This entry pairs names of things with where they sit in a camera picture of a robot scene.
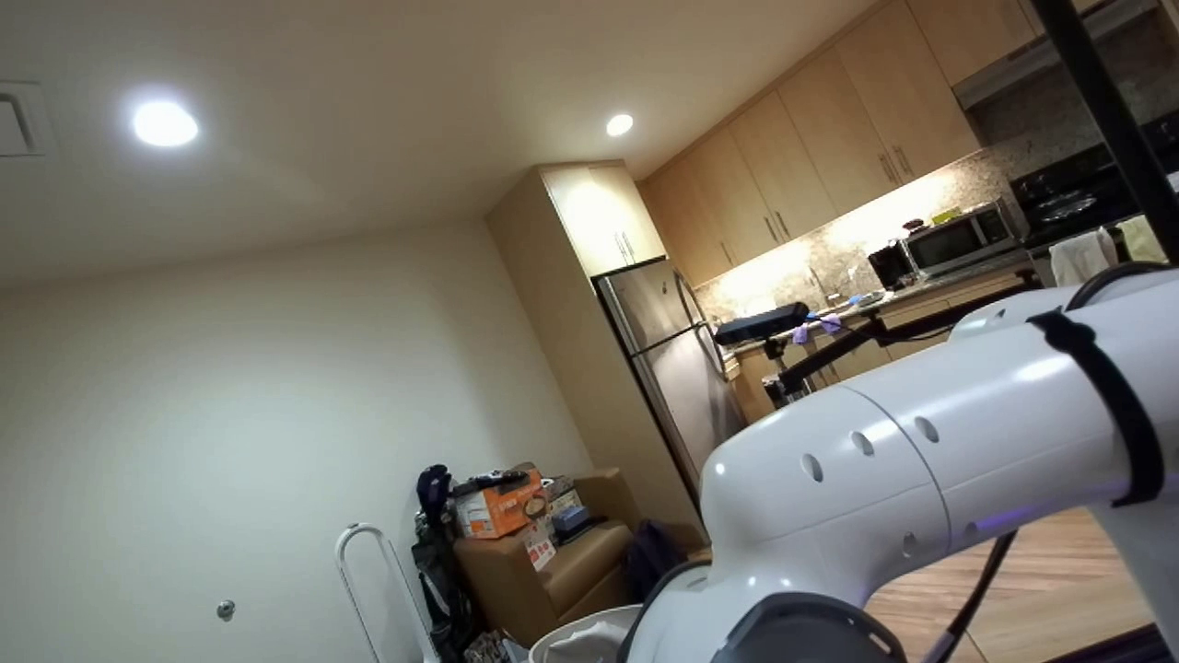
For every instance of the tall light wood cabinet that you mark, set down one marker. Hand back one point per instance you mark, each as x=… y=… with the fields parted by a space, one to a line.
x=590 y=223

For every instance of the large round ceiling light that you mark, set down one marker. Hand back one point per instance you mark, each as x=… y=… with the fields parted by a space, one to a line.
x=163 y=124

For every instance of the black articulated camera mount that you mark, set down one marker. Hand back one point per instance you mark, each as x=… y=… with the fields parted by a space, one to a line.
x=848 y=351

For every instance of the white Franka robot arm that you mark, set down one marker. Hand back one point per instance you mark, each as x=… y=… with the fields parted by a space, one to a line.
x=922 y=453

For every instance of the light wood wall cabinets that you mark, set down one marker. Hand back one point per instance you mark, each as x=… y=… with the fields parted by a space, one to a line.
x=836 y=134

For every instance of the brown cardboard box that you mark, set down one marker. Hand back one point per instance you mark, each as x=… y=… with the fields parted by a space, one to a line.
x=553 y=574

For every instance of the white fabric bag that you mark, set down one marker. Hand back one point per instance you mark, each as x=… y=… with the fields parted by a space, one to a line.
x=590 y=630

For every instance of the small round ceiling light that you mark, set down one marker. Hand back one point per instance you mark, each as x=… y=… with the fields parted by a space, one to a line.
x=620 y=124

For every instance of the black backpack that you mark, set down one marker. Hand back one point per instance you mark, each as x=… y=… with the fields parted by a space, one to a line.
x=435 y=574

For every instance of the black stereo camera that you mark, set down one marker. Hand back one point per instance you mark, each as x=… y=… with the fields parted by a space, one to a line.
x=761 y=324

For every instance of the black wall oven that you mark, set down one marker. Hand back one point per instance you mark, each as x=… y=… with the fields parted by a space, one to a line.
x=1069 y=197

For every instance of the silver microwave oven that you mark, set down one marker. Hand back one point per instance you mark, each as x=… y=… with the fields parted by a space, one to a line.
x=962 y=240

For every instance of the stainless steel fridge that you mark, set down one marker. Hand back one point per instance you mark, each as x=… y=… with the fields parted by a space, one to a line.
x=670 y=353

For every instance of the black metal pole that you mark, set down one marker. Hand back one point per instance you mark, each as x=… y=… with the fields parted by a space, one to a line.
x=1108 y=113

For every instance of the white hanging towel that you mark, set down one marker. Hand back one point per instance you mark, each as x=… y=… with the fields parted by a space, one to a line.
x=1084 y=259

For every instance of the black coffee maker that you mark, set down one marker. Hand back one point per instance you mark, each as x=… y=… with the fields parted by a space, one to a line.
x=890 y=266

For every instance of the orange box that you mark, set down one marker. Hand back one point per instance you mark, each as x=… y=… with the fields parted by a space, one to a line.
x=499 y=511

